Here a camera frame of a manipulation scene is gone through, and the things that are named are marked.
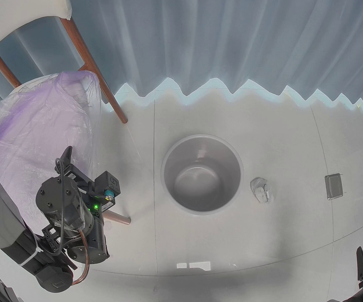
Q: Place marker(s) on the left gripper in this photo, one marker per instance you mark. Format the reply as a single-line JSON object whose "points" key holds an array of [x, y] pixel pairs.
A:
{"points": [[95, 204]]}

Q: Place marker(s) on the purple plastic bag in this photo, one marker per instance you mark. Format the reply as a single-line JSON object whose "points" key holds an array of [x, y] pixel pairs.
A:
{"points": [[37, 121]]}

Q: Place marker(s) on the white paper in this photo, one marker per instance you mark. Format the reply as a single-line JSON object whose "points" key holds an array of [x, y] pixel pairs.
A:
{"points": [[261, 190]]}

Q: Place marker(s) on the white trash bin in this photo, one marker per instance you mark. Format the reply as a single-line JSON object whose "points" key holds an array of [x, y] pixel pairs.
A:
{"points": [[200, 168]]}

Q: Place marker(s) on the white cushioned wooden chair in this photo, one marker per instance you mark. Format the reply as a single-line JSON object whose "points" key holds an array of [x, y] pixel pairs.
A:
{"points": [[27, 5]]}

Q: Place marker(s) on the pale blue curtain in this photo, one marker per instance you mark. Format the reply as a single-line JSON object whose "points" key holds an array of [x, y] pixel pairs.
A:
{"points": [[231, 27]]}

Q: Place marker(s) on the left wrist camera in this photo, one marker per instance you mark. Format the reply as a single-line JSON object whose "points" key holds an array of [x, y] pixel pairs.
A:
{"points": [[109, 181]]}

